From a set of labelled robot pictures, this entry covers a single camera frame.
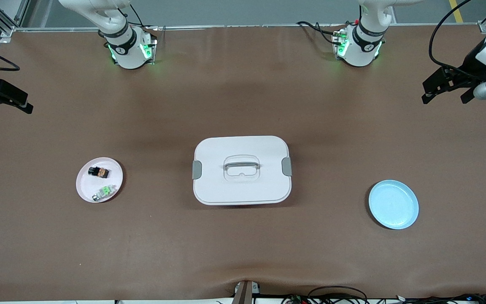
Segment pink round plate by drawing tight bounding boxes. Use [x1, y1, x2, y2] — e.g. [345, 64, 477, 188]
[76, 157, 124, 204]

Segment black base cables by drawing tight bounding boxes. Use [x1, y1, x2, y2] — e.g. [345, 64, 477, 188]
[297, 20, 345, 43]

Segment brown table cover mat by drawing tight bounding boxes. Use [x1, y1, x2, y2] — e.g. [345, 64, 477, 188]
[0, 24, 486, 301]

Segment black cable loop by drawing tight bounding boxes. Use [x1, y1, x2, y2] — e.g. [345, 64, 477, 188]
[306, 286, 368, 304]

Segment green white push-button switch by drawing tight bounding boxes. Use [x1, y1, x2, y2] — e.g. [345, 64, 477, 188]
[92, 185, 116, 202]

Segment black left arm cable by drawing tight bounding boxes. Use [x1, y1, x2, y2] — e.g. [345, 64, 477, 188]
[429, 0, 486, 81]

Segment tangled cable bundle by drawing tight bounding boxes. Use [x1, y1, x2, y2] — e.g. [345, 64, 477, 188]
[367, 293, 486, 304]

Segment camera mount post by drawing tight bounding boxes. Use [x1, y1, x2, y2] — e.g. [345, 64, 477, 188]
[232, 280, 261, 304]

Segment black base cable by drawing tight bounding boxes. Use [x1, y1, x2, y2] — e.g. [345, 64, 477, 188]
[128, 3, 145, 28]

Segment light blue round plate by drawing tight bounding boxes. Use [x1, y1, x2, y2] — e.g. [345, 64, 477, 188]
[368, 179, 420, 230]

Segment white lidded storage box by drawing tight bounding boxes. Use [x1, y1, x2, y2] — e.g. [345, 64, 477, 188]
[192, 135, 293, 206]

